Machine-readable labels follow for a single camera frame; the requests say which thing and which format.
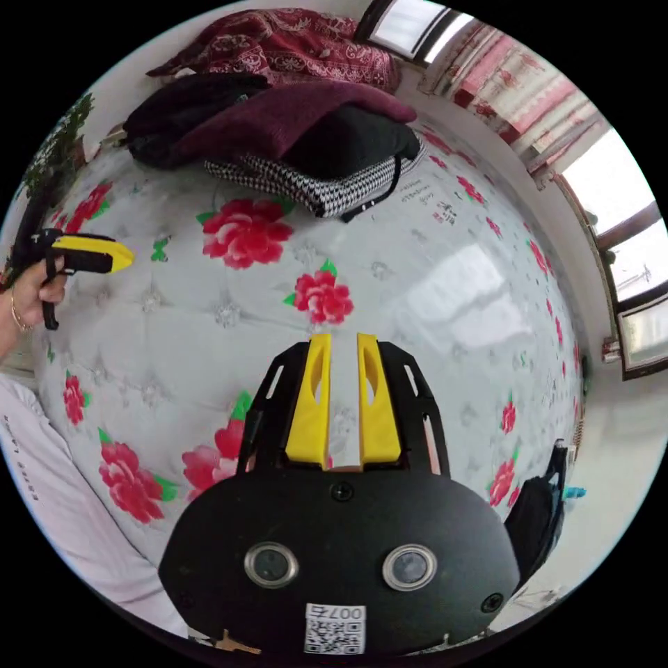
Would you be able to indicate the pink striped curtain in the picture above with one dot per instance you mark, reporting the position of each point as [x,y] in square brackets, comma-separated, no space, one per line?
[522,88]

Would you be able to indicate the window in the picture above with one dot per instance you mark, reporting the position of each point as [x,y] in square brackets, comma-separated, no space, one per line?
[626,250]
[417,26]

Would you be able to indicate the person's left hand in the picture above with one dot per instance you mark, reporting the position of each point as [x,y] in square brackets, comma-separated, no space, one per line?
[32,300]

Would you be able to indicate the person's left forearm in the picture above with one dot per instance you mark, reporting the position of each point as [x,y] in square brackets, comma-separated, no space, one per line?
[9,339]

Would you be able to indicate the pile of clothes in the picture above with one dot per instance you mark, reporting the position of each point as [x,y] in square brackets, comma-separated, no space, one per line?
[271,141]

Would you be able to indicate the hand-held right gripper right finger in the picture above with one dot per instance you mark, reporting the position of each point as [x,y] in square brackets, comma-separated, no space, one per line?
[380,428]

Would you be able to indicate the red patterned blanket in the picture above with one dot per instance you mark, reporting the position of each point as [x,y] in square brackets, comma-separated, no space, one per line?
[292,44]

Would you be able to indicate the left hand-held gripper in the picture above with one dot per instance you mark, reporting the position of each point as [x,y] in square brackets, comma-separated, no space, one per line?
[31,249]

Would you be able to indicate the bed with floral sheet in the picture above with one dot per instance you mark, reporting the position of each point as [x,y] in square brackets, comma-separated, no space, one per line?
[428,292]

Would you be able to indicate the person's body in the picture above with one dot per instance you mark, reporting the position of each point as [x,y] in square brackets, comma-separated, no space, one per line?
[68,511]

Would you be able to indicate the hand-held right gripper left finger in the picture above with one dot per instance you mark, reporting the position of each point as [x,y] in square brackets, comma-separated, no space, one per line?
[309,428]

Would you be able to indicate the green plant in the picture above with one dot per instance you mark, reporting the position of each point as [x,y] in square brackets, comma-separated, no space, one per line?
[55,151]

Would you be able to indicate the black bag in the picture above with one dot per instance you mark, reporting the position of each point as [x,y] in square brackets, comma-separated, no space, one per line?
[535,522]

